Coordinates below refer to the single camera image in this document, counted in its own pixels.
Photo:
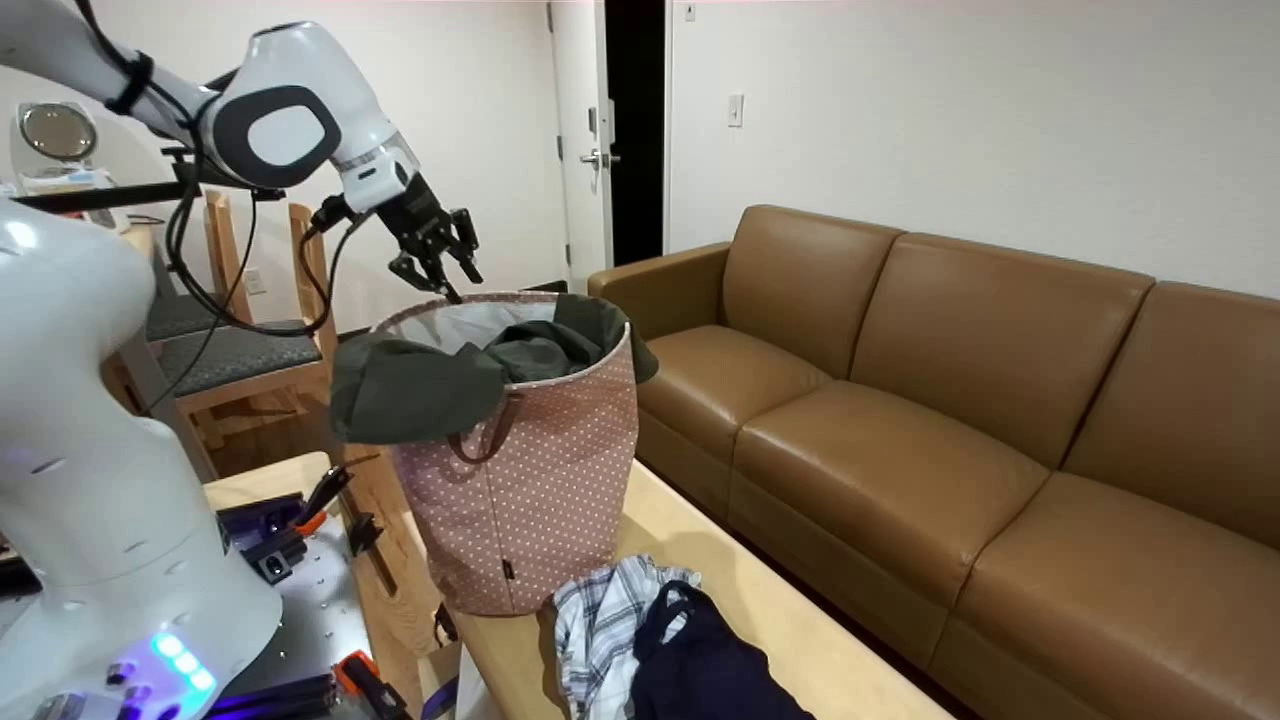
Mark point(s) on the round mirror on stand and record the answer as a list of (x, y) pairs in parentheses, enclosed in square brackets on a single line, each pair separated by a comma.
[(54, 139)]

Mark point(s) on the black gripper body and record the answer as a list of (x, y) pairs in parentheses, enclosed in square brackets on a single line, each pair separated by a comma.
[(422, 227)]

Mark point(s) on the pink patterned laundry bag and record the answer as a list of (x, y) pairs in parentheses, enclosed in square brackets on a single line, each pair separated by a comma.
[(524, 503)]

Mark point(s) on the brown leather sofa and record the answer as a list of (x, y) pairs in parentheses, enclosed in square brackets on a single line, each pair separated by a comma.
[(1045, 486)]

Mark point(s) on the wooden chair grey cushion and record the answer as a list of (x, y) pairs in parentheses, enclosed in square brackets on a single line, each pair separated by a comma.
[(204, 366)]

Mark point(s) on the white light switch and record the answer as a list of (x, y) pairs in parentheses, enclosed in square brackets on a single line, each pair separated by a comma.
[(733, 109)]

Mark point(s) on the dark green cloth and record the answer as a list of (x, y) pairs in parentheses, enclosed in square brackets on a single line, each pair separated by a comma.
[(448, 366)]

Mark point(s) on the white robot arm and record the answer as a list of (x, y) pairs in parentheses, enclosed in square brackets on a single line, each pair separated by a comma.
[(144, 609)]

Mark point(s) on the white plaid cloth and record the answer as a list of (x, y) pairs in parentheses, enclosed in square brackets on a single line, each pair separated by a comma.
[(593, 631)]

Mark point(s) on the white door with handle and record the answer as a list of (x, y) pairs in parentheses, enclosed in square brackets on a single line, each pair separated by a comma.
[(586, 132)]

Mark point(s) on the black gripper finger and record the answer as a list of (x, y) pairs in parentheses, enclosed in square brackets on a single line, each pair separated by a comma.
[(411, 274), (467, 263)]

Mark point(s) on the navy blue cloth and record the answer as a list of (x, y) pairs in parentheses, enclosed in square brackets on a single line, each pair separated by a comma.
[(691, 664)]

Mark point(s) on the black red clamp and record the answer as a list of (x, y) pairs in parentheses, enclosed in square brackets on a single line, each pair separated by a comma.
[(324, 491)]

